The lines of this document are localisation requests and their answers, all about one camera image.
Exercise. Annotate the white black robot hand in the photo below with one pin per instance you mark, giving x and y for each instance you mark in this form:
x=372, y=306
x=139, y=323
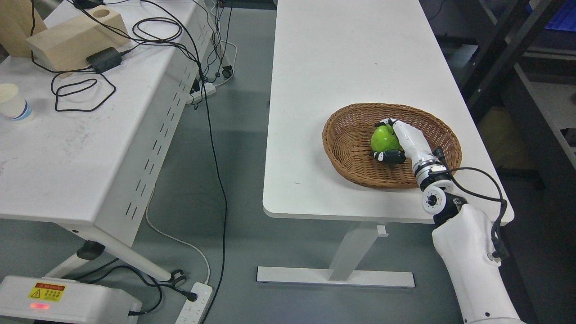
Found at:
x=412, y=141

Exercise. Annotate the green apple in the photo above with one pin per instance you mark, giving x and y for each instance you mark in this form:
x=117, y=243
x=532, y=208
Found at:
x=384, y=139

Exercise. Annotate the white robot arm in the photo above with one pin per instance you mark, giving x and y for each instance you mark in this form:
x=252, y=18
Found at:
x=469, y=244

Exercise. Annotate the wooden crate under shelf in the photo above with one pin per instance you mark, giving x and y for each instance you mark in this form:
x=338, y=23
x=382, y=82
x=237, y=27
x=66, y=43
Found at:
x=503, y=141

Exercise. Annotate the black metal shelf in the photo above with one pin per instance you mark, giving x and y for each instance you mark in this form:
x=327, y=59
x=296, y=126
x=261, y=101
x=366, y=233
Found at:
x=530, y=71

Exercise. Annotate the brown wicker basket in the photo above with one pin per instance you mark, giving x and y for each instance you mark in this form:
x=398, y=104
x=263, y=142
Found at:
x=347, y=134

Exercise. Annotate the white standing desk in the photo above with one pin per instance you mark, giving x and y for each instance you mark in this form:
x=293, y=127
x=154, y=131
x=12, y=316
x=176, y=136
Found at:
x=339, y=67

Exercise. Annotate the white power strip under table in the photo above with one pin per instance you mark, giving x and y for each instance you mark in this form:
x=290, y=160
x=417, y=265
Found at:
x=196, y=96

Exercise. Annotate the white power strip on floor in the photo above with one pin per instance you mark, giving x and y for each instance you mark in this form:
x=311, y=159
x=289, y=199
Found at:
x=193, y=312

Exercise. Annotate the black power adapter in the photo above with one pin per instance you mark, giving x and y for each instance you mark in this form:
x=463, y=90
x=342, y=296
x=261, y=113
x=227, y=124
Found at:
x=105, y=60

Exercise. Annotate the white perforated side table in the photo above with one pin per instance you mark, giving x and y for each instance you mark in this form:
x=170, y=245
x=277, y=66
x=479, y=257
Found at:
x=92, y=167

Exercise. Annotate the wooden block with hole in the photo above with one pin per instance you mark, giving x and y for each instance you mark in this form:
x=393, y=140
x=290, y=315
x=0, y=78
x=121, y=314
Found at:
x=66, y=46

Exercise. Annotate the paper cup with blue stripes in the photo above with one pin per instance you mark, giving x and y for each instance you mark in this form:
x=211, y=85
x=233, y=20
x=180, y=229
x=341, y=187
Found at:
x=13, y=105

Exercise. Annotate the white charging dock device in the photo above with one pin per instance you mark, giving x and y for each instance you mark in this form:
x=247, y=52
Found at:
x=66, y=301

